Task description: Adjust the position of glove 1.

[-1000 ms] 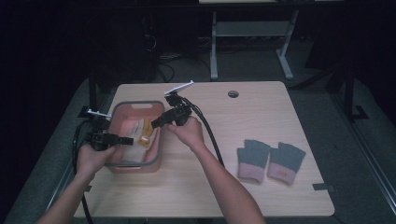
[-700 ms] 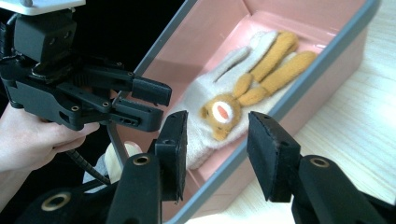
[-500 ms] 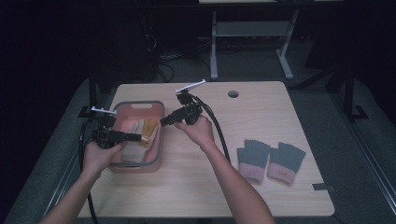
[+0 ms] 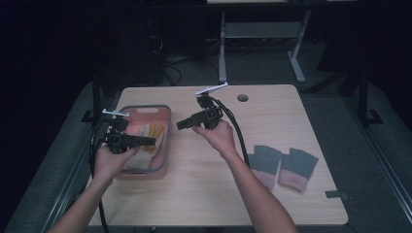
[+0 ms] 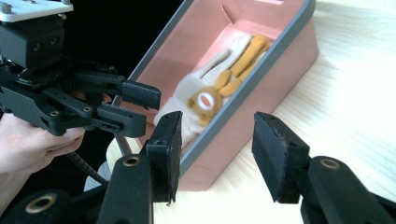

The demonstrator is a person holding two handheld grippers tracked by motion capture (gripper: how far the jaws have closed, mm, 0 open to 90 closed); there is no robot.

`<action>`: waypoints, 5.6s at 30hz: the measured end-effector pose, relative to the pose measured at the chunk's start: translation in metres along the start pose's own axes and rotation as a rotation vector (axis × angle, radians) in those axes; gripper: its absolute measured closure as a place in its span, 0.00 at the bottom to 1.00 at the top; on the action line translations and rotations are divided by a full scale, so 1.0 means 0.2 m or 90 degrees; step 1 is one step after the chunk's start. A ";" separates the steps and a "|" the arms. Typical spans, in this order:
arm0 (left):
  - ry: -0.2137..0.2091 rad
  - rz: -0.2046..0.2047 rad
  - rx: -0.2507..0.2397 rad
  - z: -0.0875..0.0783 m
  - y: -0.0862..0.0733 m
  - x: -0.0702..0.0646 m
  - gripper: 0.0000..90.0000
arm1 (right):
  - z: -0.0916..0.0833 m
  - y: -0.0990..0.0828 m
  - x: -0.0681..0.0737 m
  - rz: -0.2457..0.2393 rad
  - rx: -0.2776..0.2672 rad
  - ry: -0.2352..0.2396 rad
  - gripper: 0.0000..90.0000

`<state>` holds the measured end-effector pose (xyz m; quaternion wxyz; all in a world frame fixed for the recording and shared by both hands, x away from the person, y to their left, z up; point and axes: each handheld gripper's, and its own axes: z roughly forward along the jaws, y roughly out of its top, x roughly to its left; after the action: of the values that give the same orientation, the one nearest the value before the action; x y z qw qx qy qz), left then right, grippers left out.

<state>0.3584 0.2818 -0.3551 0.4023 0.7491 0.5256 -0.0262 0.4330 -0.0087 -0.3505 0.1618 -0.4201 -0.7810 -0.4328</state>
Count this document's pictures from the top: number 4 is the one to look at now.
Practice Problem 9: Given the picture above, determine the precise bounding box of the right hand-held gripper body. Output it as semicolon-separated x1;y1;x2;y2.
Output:
194;82;229;130

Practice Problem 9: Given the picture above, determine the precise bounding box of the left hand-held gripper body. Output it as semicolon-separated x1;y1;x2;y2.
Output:
101;108;144;155

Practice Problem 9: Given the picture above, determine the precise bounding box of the pink basket with grey rim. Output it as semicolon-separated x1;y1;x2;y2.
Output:
115;104;173;181

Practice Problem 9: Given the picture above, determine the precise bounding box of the person's right hand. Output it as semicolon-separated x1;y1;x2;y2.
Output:
192;119;237;156

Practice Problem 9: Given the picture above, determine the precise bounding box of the person's left hand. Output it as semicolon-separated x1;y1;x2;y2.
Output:
93;145;140;187

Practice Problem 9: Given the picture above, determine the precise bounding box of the black metal stand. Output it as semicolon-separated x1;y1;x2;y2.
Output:
81;72;103;124
358;69;385;127

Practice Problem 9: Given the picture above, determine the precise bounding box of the dark tape strip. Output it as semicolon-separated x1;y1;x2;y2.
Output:
325;190;350;200

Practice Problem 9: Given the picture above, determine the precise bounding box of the right hand-held gripper black cable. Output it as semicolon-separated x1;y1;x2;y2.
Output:
212;98;251;168

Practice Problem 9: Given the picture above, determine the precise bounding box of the hand-held gripper black cable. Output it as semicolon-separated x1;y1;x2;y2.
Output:
212;98;251;168
88;119;112;233

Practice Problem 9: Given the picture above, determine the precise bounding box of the black cable bundle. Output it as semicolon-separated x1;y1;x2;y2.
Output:
161;54;222;86

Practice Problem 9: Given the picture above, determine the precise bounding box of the left hand-held gripper black cable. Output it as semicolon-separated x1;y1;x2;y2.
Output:
88;119;112;233

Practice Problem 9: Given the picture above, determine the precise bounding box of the white metal desk frame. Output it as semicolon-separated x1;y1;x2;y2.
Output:
219;9;312;84

